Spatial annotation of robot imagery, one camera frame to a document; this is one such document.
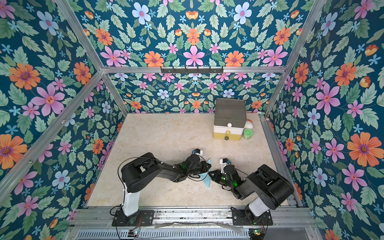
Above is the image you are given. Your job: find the aluminium front frame rail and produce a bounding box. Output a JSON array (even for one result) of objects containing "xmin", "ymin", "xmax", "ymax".
[{"xmin": 69, "ymin": 206, "xmax": 316, "ymax": 228}]

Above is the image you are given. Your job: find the white orange round object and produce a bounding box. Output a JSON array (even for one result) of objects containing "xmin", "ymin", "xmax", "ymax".
[{"xmin": 244, "ymin": 119, "xmax": 254, "ymax": 129}]

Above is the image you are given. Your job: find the yellow white grey drawer box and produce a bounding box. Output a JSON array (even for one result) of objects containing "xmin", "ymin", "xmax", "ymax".
[{"xmin": 213, "ymin": 98, "xmax": 247, "ymax": 141}]

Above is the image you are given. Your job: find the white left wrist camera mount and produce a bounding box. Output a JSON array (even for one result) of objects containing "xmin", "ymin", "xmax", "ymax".
[{"xmin": 193, "ymin": 149, "xmax": 203, "ymax": 157}]

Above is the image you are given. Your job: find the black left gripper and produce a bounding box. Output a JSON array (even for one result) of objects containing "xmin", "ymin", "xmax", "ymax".
[{"xmin": 185, "ymin": 161, "xmax": 212, "ymax": 177}]

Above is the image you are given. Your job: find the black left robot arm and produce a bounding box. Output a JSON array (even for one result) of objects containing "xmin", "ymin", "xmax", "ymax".
[{"xmin": 118, "ymin": 149, "xmax": 212, "ymax": 217}]

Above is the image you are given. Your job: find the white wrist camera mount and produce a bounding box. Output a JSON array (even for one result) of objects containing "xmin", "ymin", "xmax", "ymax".
[
  {"xmin": 193, "ymin": 149, "xmax": 203, "ymax": 157},
  {"xmin": 220, "ymin": 158, "xmax": 231, "ymax": 174}
]

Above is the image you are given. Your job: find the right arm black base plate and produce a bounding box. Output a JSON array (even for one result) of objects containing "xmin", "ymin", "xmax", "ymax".
[{"xmin": 231, "ymin": 207, "xmax": 273, "ymax": 226}]

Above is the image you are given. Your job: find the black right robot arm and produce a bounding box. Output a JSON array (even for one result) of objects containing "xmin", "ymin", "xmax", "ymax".
[{"xmin": 209, "ymin": 165, "xmax": 295, "ymax": 223}]

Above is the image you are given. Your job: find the green lidded small jar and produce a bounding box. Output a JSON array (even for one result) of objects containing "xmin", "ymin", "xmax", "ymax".
[{"xmin": 243, "ymin": 129, "xmax": 254, "ymax": 140}]

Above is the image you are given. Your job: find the light blue square paper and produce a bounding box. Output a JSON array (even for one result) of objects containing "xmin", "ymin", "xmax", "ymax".
[{"xmin": 199, "ymin": 159, "xmax": 212, "ymax": 188}]

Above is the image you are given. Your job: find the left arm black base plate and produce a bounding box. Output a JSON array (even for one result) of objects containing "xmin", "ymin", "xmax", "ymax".
[{"xmin": 112, "ymin": 209, "xmax": 155, "ymax": 227}]

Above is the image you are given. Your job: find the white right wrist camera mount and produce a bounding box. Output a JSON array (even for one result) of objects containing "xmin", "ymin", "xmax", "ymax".
[{"xmin": 220, "ymin": 158, "xmax": 231, "ymax": 174}]

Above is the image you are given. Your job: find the black hook rail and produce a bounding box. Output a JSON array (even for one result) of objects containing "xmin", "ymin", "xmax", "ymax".
[{"xmin": 160, "ymin": 67, "xmax": 224, "ymax": 75}]

